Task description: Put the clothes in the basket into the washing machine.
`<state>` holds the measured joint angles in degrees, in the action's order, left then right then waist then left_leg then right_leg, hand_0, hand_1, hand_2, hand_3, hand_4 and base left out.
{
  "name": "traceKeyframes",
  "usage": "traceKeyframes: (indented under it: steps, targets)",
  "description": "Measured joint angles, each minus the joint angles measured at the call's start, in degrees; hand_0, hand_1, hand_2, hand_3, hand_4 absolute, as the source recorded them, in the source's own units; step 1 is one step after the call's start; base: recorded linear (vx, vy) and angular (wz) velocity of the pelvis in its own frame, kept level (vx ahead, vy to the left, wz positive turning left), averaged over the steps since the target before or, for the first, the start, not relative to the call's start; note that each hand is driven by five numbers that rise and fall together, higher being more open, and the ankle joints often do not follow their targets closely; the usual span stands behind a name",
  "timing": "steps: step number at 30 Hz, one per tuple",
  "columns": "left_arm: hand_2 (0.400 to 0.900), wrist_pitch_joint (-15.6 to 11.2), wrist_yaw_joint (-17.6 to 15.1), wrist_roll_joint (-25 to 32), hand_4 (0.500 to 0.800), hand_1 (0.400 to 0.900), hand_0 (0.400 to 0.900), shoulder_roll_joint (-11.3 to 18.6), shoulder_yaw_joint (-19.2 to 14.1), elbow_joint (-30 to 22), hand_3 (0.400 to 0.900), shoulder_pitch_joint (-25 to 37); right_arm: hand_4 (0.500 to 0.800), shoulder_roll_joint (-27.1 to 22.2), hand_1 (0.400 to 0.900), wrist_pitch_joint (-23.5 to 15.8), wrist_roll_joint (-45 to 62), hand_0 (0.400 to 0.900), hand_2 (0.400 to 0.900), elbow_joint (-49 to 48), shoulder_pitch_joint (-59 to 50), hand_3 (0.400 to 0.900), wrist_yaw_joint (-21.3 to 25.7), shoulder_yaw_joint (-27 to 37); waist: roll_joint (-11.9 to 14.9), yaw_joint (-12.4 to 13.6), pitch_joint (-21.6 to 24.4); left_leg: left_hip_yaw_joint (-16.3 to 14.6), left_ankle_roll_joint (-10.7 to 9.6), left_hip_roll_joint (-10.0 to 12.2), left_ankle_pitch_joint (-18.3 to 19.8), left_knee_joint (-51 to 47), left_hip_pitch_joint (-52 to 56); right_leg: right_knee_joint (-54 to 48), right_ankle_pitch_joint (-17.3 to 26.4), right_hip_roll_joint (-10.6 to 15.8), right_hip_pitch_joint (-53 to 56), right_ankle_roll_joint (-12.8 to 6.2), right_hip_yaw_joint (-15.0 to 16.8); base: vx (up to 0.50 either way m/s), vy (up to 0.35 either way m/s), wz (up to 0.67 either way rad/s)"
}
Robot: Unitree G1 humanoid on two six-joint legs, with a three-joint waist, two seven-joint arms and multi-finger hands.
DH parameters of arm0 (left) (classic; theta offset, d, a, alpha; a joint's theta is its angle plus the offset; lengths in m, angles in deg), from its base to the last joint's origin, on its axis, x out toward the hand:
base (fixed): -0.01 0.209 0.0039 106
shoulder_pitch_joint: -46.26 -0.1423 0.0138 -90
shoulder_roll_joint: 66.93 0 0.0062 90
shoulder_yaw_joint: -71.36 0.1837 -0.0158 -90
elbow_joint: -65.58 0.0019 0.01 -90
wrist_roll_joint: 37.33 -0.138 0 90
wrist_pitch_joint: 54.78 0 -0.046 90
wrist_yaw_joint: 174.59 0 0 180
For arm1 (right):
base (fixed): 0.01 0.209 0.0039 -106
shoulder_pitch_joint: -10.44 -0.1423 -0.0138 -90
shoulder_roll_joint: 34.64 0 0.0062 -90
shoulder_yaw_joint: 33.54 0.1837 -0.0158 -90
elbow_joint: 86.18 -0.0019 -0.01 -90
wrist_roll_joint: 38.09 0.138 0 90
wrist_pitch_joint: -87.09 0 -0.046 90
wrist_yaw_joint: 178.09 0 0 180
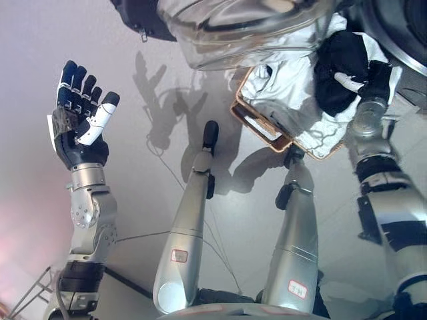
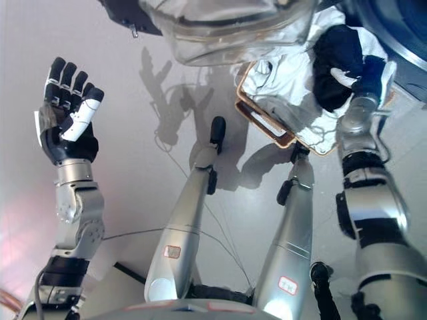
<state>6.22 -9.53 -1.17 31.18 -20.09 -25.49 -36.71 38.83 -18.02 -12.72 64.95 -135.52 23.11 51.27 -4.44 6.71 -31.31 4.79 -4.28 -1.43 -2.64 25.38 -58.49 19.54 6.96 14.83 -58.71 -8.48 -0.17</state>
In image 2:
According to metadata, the grey robot torso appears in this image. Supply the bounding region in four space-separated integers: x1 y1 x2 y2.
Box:
19 298 278 320

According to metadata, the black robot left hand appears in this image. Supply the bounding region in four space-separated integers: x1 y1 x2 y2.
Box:
33 56 105 166

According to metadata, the silver robot right leg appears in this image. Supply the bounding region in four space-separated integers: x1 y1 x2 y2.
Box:
252 146 316 316

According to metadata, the thin grey floor cable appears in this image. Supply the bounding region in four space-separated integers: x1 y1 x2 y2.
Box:
103 133 254 291

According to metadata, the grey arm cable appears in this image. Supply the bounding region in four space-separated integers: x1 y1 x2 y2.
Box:
35 266 46 320

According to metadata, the black garment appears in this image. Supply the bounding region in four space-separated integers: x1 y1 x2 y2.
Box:
312 25 368 113

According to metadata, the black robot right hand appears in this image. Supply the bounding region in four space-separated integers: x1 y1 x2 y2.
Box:
329 55 390 101

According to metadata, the silver robot left leg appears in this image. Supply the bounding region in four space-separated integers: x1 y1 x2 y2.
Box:
143 115 228 304

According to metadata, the round glass washing machine door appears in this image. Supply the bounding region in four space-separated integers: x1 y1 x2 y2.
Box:
98 0 323 67

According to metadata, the silver robot leg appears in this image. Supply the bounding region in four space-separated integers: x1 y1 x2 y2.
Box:
143 115 228 304
252 146 316 316

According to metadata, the black strap bundle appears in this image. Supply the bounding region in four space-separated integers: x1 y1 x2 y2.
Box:
309 261 344 320

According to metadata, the brown wicker laundry basket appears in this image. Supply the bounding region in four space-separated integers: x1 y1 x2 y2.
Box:
234 61 398 156

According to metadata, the dark grey washing machine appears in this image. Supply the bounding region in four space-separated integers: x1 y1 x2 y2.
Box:
340 0 427 109

